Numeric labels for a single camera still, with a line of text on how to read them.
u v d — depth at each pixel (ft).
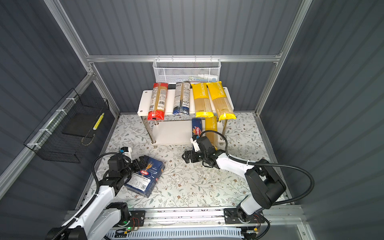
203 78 3.00
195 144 2.60
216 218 2.44
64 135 2.36
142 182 2.59
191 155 2.52
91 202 1.63
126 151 2.51
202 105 2.42
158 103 2.42
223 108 2.34
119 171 2.12
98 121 2.58
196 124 3.34
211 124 3.35
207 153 2.24
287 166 1.37
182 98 2.52
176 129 3.36
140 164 2.52
